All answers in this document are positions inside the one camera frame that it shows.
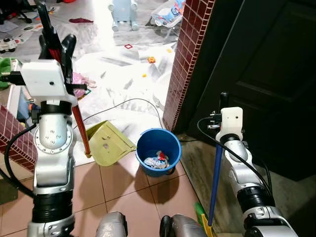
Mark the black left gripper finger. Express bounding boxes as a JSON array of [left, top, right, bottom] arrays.
[[60, 33, 78, 68], [37, 1, 60, 53]]

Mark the green broom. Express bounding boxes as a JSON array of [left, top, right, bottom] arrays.
[[195, 143, 224, 237]]

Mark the yellow-green dustpan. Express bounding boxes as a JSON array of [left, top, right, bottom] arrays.
[[49, 46, 137, 167]]

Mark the pink dotted bag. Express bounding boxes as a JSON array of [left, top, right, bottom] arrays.
[[72, 72, 97, 102]]

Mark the dark red cloth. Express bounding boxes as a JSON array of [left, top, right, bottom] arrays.
[[69, 17, 95, 25]]

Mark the white toy car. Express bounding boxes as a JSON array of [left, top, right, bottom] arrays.
[[0, 37, 18, 54]]

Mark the blue plastic bucket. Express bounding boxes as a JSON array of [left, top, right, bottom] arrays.
[[136, 128, 182, 177]]

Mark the dark panelled door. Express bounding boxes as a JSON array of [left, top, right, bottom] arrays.
[[187, 0, 316, 182]]

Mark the light blue ride-on toy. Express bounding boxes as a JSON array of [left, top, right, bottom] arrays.
[[108, 0, 140, 32]]

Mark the crumpled rubbish in bucket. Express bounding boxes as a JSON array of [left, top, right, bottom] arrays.
[[144, 151, 170, 170]]

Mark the clear plastic package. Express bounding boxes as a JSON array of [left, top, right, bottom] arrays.
[[150, 0, 186, 28]]

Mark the grey right robot leg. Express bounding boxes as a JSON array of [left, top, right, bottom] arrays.
[[159, 214, 208, 237]]

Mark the grey robot leg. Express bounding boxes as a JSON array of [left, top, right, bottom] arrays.
[[96, 211, 128, 237], [159, 214, 208, 237]]

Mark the grey left robot leg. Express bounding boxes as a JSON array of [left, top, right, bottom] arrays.
[[96, 211, 128, 237]]

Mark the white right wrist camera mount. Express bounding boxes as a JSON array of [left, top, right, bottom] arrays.
[[216, 107, 244, 144]]

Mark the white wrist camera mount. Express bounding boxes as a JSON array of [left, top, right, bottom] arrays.
[[20, 59, 76, 102], [216, 107, 244, 144]]

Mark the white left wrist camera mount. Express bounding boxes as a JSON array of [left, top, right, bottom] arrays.
[[20, 59, 76, 102]]

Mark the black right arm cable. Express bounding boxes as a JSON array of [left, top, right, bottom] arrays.
[[197, 117, 273, 194]]

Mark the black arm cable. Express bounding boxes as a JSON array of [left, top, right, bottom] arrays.
[[197, 117, 273, 194], [0, 122, 38, 199]]

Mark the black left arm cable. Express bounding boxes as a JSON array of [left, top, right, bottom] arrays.
[[0, 122, 38, 199]]

